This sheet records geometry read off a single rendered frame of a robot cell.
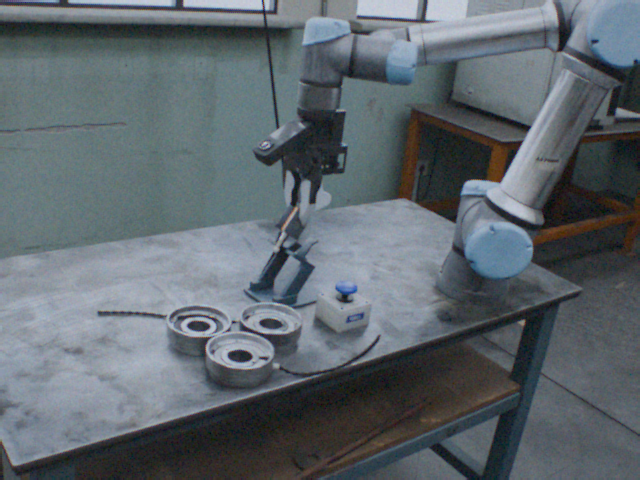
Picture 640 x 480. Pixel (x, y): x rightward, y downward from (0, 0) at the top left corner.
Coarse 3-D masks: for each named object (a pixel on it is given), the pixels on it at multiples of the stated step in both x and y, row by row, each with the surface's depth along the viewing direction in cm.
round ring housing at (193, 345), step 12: (180, 312) 118; (192, 312) 119; (204, 312) 119; (216, 312) 119; (168, 324) 112; (192, 324) 117; (204, 324) 117; (228, 324) 115; (168, 336) 113; (180, 336) 110; (192, 336) 110; (204, 336) 110; (180, 348) 112; (192, 348) 111; (204, 348) 111
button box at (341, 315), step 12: (324, 300) 126; (336, 300) 126; (348, 300) 126; (360, 300) 127; (324, 312) 126; (336, 312) 123; (348, 312) 124; (360, 312) 125; (336, 324) 124; (348, 324) 125; (360, 324) 127
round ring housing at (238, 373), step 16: (224, 336) 112; (240, 336) 113; (256, 336) 112; (208, 352) 106; (224, 352) 109; (240, 352) 110; (256, 352) 110; (272, 352) 109; (208, 368) 106; (224, 368) 104; (240, 368) 103; (256, 368) 104; (272, 368) 108; (224, 384) 105; (240, 384) 105; (256, 384) 106
